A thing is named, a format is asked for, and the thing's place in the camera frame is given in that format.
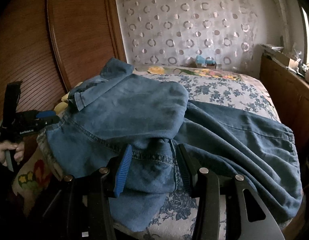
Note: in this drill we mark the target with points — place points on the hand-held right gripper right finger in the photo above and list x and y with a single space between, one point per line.
185 171

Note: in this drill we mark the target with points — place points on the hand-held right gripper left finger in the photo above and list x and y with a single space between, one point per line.
123 173

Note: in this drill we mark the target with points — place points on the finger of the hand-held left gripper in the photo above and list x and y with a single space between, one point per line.
45 115
48 122

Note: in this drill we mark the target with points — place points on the blue denim pants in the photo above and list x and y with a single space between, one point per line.
144 110

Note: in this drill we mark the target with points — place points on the person's left hand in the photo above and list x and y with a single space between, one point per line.
18 153

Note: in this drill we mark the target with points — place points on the yellow plush toy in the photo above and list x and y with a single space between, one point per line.
60 107

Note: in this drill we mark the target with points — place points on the blue floral bed sheet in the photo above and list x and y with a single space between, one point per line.
219 92

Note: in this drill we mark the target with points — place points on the wooden wardrobe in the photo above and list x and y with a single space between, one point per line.
77 30

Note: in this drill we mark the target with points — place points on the small cardboard box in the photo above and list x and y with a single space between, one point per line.
210 65

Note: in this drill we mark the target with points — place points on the light blue cloth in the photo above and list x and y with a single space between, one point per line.
203 59

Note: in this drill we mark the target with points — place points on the wooden desk cabinet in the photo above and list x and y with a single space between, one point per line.
282 92

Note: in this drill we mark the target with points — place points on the circle print curtain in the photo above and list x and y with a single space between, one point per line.
182 25

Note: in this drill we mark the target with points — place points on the open cardboard box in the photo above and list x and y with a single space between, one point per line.
282 58

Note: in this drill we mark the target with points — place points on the stack of papers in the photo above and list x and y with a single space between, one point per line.
270 48

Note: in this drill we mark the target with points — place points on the white insulated pipe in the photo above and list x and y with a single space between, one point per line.
282 12

